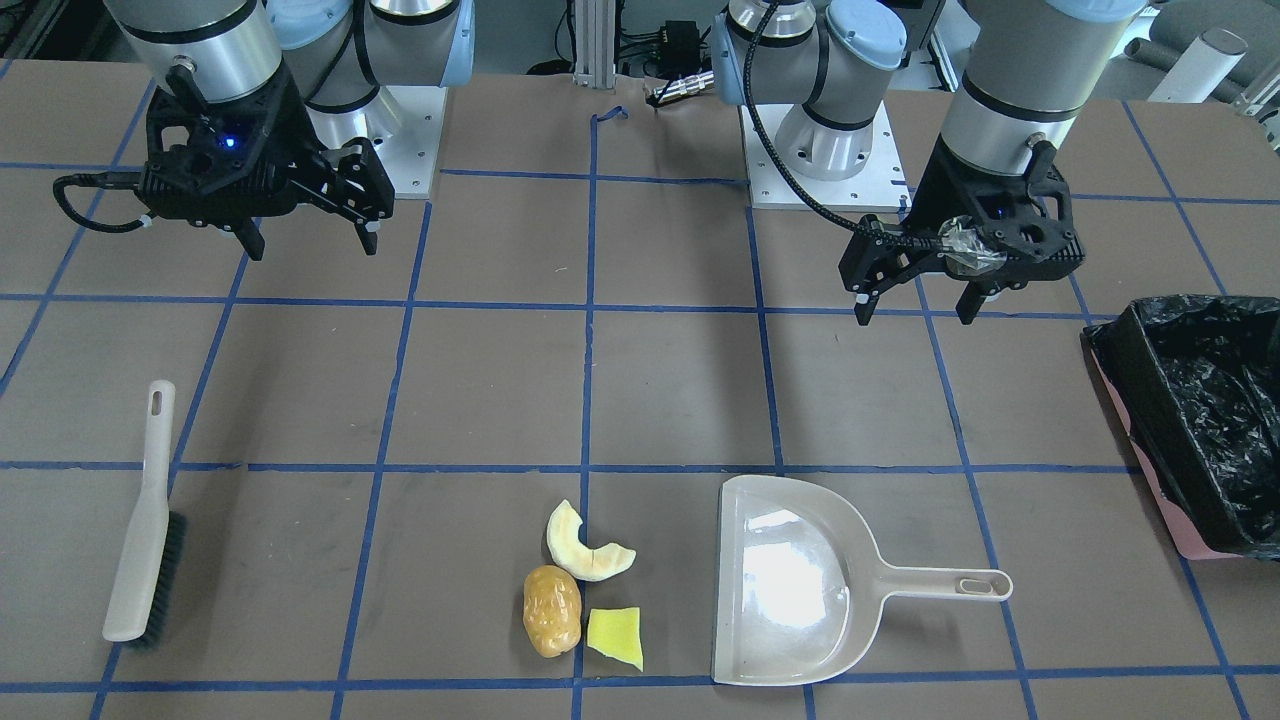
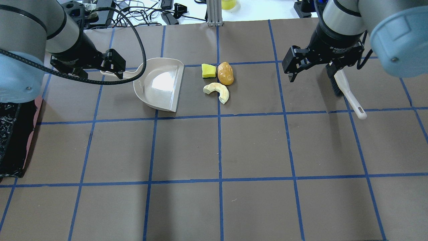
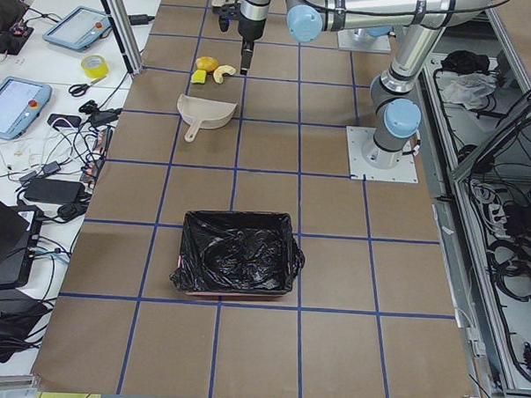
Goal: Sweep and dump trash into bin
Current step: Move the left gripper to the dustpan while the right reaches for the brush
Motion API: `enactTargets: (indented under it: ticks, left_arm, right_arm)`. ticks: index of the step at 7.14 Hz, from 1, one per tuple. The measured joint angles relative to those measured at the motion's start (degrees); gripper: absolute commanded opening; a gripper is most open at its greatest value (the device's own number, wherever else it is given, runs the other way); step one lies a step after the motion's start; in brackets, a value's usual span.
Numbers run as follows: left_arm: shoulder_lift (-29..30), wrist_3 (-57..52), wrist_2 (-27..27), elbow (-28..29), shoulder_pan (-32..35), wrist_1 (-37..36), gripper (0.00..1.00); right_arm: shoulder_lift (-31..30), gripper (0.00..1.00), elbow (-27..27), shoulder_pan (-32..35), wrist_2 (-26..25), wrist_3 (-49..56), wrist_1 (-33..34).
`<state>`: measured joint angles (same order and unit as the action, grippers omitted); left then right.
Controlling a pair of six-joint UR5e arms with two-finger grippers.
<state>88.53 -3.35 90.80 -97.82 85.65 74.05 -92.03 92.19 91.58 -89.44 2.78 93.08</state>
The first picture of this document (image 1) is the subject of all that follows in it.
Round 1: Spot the brown potato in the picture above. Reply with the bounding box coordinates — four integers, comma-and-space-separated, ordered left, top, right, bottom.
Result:
521, 564, 582, 659

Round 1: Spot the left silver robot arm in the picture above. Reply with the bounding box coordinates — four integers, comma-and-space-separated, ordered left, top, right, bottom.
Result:
710, 1, 1144, 325

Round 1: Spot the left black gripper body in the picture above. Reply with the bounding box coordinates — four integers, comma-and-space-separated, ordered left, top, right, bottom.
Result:
838, 140, 1085, 296

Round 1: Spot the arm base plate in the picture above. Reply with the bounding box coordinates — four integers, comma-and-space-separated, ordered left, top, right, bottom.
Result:
741, 104, 911, 213
308, 86, 449, 200

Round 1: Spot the bin with black liner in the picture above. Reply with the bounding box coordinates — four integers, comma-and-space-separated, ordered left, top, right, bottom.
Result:
1082, 293, 1279, 561

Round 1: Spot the beige plastic dustpan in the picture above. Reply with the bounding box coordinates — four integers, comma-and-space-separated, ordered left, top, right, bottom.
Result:
710, 475, 1012, 687

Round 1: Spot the beige hand brush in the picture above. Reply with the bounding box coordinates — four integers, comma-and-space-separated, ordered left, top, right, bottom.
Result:
102, 379, 187, 648

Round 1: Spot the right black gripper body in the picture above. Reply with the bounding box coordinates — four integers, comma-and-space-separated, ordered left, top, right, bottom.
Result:
134, 72, 396, 225

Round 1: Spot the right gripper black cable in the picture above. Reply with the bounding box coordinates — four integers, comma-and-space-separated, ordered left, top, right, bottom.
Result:
52, 172, 154, 236

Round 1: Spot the pale melon rind slice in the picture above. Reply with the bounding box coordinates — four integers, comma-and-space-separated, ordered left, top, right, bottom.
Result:
545, 498, 637, 582

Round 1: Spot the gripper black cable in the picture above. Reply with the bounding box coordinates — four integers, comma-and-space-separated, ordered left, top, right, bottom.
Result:
52, 172, 154, 236
740, 0, 946, 251

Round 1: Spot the aluminium frame post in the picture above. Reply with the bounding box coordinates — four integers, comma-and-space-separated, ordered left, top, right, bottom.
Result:
572, 0, 618, 91

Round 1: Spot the yellow sponge piece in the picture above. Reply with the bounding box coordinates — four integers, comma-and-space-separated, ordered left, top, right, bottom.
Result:
586, 606, 645, 671

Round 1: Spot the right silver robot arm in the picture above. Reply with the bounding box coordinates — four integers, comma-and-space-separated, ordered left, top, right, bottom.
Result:
101, 1, 475, 260

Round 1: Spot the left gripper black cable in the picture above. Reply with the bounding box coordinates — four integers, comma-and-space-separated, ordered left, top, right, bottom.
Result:
740, 0, 946, 251

